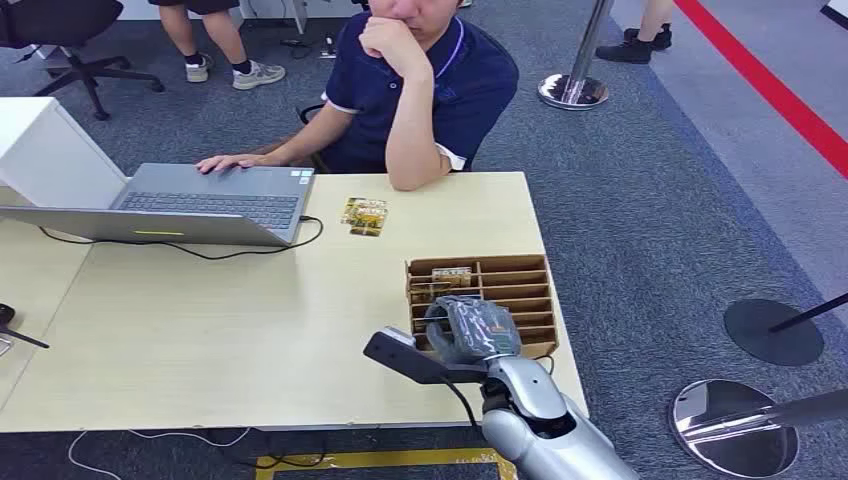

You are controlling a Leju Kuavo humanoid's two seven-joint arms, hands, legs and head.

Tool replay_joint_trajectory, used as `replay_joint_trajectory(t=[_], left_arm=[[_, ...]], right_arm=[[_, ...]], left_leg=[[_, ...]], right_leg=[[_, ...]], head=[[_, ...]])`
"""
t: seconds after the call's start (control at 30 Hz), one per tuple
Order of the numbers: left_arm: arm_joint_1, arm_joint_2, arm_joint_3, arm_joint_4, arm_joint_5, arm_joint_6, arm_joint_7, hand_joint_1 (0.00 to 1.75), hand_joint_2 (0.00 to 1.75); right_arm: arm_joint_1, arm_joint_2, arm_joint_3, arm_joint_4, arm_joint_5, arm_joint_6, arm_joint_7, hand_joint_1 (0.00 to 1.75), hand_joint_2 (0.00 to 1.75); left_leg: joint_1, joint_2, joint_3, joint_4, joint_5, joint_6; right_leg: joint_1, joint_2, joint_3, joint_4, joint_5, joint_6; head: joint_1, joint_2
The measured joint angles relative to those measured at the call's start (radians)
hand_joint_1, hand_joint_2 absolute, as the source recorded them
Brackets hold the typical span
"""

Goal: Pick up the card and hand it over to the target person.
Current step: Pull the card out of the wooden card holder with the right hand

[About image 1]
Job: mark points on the seated person's right hand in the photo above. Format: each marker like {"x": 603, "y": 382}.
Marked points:
{"x": 228, "y": 162}

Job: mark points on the seated person's left hand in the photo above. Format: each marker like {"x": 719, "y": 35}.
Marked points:
{"x": 391, "y": 43}

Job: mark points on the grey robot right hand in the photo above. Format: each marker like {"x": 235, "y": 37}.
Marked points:
{"x": 474, "y": 331}

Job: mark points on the seated person's left forearm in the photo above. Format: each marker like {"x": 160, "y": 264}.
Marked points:
{"x": 412, "y": 132}

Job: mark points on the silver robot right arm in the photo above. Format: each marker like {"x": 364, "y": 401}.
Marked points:
{"x": 536, "y": 411}

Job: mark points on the seated person's right forearm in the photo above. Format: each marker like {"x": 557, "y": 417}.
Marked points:
{"x": 288, "y": 151}

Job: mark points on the brown cardboard card organiser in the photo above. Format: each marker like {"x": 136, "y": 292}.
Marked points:
{"x": 510, "y": 291}

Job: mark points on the seated person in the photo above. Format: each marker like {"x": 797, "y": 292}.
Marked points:
{"x": 450, "y": 86}

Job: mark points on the standing person with sneakers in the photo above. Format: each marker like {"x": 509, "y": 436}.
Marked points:
{"x": 218, "y": 40}

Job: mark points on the yellow patterned card stack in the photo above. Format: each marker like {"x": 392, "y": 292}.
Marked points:
{"x": 364, "y": 216}

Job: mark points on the standing person with black shoes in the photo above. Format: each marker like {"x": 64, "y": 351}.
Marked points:
{"x": 639, "y": 40}

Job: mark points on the grey open laptop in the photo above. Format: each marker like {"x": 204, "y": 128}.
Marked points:
{"x": 218, "y": 199}

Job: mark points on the small devices on floor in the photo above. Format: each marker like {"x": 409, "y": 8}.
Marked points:
{"x": 311, "y": 46}

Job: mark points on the white cabinet box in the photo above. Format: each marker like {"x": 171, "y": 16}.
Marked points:
{"x": 46, "y": 152}

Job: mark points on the black office chair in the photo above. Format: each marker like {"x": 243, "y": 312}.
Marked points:
{"x": 73, "y": 40}

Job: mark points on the black round desk object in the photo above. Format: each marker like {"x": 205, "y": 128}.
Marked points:
{"x": 5, "y": 313}

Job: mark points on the thin black rod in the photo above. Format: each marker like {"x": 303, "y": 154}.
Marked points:
{"x": 23, "y": 339}

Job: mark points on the chrome stanchion with round base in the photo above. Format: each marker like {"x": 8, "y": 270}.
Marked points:
{"x": 729, "y": 430}

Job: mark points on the black stanchion with round base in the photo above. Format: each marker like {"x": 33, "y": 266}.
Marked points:
{"x": 768, "y": 331}

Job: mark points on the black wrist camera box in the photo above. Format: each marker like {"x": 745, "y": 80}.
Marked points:
{"x": 411, "y": 361}

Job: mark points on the chrome stanchion post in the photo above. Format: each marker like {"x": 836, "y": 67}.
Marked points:
{"x": 576, "y": 83}

